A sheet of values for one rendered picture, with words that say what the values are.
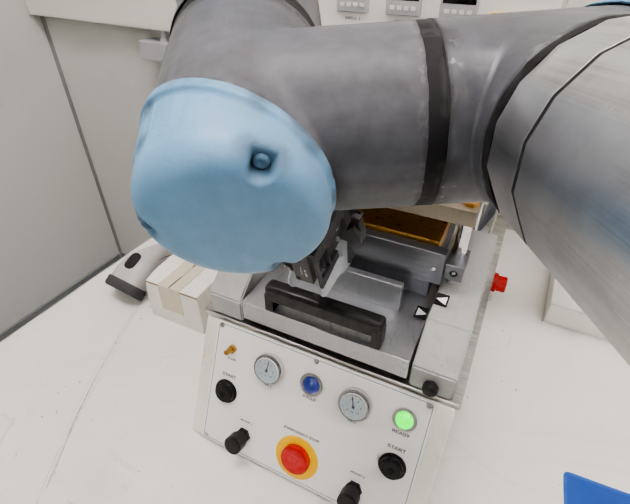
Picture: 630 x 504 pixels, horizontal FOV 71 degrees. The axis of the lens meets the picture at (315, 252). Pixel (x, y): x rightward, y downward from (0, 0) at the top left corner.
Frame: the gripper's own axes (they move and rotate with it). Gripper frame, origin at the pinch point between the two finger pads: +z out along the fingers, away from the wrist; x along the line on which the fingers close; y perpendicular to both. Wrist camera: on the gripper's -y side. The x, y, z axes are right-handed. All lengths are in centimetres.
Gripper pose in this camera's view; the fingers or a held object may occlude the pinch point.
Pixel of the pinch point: (331, 266)
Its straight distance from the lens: 50.0
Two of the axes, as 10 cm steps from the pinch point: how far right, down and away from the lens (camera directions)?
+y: -4.1, 7.8, -4.7
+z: 1.5, 5.6, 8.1
